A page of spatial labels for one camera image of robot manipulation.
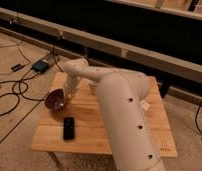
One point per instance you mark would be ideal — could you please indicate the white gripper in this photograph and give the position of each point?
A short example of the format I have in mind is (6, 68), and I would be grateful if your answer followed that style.
(71, 85)

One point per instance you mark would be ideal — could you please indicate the dark purple ceramic bowl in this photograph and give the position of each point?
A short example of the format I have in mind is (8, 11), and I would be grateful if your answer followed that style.
(53, 99)

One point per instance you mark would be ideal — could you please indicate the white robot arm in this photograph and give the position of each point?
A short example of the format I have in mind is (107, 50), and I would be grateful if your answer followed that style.
(120, 92)

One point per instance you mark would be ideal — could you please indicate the black remote control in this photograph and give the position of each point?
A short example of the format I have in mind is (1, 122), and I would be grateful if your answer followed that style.
(68, 128)

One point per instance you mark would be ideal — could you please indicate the black power adapter box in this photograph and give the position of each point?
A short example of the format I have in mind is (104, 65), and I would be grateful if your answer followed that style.
(40, 66)

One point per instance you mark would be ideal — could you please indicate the small wooden table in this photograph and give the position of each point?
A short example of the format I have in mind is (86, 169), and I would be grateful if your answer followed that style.
(90, 134)

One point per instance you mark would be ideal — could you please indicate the small black device on floor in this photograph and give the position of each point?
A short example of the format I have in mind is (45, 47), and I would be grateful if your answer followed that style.
(17, 67)

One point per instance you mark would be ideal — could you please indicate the long wooden beam rail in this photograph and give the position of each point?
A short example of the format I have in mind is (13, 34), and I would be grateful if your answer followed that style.
(149, 58)

